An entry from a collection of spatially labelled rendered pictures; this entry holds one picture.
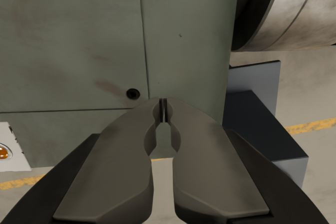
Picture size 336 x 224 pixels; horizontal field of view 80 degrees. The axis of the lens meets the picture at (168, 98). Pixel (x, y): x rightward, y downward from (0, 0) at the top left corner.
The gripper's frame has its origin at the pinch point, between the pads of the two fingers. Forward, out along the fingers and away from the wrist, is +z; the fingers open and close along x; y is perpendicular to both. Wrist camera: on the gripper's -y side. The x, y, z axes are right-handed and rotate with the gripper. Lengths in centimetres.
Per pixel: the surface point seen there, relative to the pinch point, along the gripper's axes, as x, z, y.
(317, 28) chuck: 18.0, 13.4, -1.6
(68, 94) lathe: -10.0, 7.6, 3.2
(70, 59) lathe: -8.8, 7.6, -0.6
